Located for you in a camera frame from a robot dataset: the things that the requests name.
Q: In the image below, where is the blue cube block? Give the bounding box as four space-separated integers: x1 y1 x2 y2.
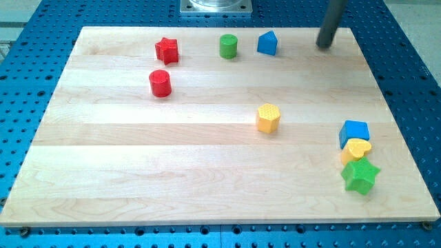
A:
339 120 370 149

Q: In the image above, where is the yellow hexagon block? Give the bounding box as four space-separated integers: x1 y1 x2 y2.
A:
256 103 281 134

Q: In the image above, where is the light wooden board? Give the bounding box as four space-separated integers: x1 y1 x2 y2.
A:
1 27 440 227

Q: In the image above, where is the red cylinder block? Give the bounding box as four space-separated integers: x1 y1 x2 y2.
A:
149 70 172 97

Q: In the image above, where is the green cylinder block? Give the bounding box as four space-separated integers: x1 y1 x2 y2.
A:
219 34 238 59

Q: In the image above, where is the red star block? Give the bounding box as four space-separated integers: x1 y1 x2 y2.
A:
154 37 179 65

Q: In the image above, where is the yellow heart block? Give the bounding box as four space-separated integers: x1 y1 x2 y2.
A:
340 138 372 165

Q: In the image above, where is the green star block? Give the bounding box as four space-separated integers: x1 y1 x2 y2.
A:
341 157 381 195

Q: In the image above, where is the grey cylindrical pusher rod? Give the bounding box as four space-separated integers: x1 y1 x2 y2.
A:
316 0 348 50

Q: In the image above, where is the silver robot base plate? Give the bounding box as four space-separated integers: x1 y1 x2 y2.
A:
179 0 253 14

